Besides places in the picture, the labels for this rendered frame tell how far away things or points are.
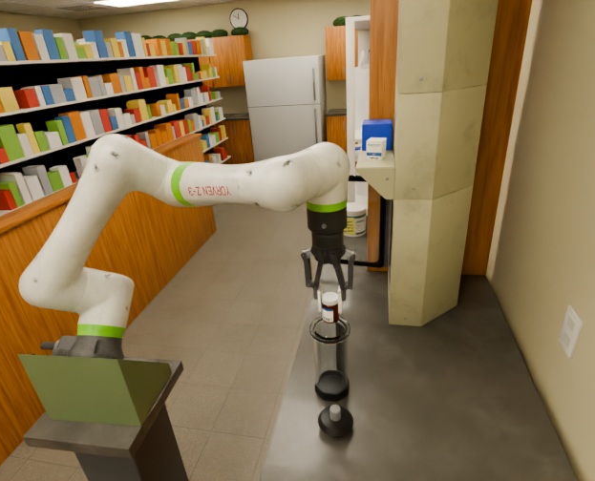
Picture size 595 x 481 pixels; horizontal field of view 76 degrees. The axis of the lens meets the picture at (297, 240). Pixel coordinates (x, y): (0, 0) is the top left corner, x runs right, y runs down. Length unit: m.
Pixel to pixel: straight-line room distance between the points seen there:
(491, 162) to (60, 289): 1.45
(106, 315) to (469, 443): 1.01
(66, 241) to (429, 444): 1.03
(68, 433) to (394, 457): 0.87
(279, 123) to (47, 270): 5.39
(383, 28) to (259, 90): 4.90
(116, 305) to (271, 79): 5.31
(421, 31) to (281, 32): 5.82
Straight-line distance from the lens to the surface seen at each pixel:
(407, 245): 1.26
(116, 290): 1.24
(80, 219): 1.08
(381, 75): 1.50
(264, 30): 6.95
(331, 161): 0.80
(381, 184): 1.18
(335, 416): 1.07
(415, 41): 1.13
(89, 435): 1.29
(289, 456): 1.08
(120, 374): 1.11
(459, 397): 1.23
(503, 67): 1.55
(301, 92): 6.14
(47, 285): 1.18
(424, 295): 1.37
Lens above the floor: 1.82
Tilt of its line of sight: 26 degrees down
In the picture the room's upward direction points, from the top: 4 degrees counter-clockwise
